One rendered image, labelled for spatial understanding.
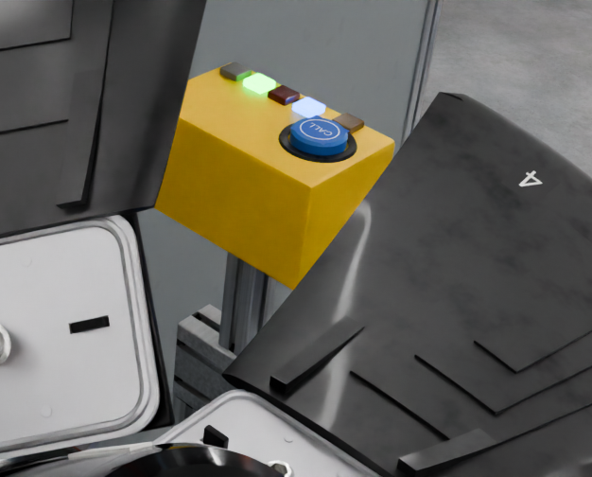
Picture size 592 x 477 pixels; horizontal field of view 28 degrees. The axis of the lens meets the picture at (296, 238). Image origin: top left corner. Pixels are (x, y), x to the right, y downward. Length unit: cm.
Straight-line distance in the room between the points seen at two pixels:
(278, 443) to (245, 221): 42
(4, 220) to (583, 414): 24
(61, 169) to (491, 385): 20
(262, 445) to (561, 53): 338
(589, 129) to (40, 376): 305
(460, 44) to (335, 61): 200
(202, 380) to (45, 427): 66
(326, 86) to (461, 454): 131
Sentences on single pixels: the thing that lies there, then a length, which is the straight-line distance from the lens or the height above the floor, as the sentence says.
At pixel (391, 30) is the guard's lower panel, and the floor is 76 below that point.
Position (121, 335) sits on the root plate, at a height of 126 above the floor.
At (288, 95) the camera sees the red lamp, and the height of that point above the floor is 108.
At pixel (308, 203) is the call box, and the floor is 106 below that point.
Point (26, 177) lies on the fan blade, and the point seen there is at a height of 129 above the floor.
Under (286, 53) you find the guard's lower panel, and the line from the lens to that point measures 160.
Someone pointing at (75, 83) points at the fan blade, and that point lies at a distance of 36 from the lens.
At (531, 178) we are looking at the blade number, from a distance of 57.
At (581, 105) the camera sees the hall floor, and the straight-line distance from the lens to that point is 347.
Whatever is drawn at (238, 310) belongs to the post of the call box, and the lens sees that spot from 93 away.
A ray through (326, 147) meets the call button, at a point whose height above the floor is 108.
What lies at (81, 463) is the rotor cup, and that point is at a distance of 31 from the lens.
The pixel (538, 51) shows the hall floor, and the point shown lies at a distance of 374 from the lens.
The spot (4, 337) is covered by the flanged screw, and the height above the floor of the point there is 126.
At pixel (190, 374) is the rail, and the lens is 101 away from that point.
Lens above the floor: 148
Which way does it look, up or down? 34 degrees down
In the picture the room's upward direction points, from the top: 8 degrees clockwise
